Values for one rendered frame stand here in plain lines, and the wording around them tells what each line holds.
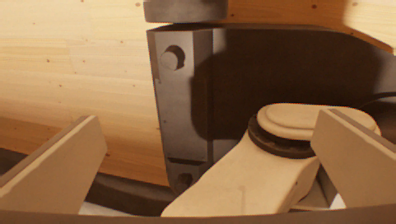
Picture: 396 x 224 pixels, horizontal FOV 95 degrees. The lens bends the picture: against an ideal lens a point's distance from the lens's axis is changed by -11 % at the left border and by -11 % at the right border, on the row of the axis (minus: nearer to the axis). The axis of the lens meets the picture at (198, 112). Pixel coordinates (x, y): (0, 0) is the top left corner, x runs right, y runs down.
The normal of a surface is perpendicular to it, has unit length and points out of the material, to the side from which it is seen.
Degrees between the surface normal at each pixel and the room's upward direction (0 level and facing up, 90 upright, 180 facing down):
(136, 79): 0
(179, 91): 0
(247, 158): 90
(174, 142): 0
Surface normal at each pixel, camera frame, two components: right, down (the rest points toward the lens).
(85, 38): -0.21, 0.47
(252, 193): -0.04, -0.88
